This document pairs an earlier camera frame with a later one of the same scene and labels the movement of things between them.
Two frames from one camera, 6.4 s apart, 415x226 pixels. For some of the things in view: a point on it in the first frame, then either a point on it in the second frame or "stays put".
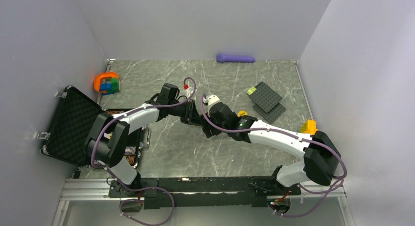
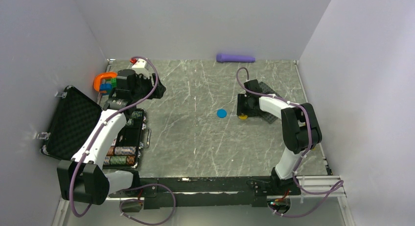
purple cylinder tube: [221, 57] stays put
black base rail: [182, 192] stays put
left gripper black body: [185, 111] to [144, 88]
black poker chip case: [67, 138] stays put
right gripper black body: [214, 131] to [244, 107]
